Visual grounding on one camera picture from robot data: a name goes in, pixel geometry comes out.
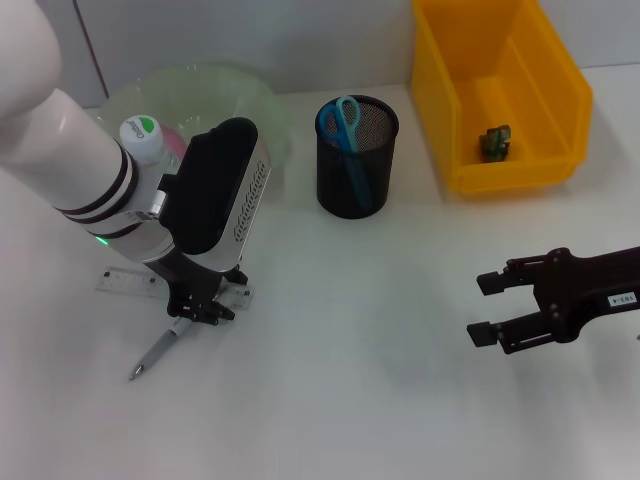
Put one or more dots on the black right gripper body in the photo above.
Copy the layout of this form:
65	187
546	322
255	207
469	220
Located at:
580	300

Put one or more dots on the pink peach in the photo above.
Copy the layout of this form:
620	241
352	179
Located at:
175	142

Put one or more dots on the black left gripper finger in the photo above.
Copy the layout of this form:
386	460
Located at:
200	312
239	274

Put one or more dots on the black mesh pen holder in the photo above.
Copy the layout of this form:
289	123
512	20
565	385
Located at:
340	185

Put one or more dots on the grey white ballpoint pen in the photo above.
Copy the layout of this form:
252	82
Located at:
155	355

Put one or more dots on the green glass fruit plate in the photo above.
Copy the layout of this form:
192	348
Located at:
215	90

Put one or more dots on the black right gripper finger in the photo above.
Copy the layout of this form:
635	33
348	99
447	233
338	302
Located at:
510	277
515	332

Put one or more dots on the green plastic scrap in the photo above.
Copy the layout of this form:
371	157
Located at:
495	142

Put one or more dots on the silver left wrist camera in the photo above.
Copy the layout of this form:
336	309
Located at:
220	190

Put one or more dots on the clear water bottle green label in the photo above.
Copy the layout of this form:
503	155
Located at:
145	142

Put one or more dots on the blue scissors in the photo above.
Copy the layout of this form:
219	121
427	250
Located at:
345	135

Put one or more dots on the yellow plastic bin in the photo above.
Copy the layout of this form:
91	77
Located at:
500	75

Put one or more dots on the clear plastic ruler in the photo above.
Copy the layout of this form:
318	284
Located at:
125	281

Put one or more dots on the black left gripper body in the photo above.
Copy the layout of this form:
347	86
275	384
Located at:
190	280

